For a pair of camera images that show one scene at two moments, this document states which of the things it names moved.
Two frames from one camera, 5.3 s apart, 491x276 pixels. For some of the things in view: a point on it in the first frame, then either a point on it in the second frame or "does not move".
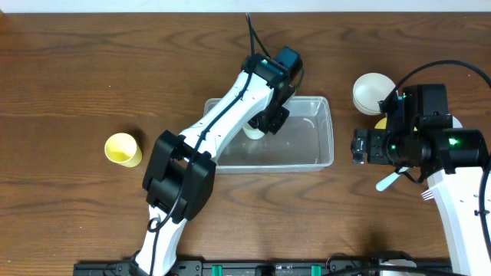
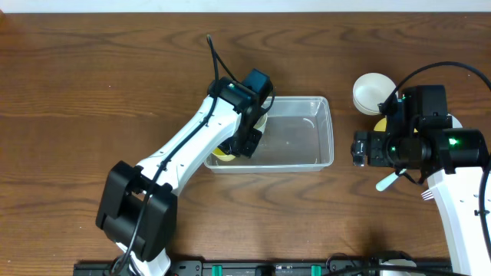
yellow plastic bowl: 381,123 does not move
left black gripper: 273,128 -> 248,151
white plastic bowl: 369,90 does not move
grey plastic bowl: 456,123 does not move
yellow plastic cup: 122,149 -> 219,154
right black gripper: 380,139 does not move
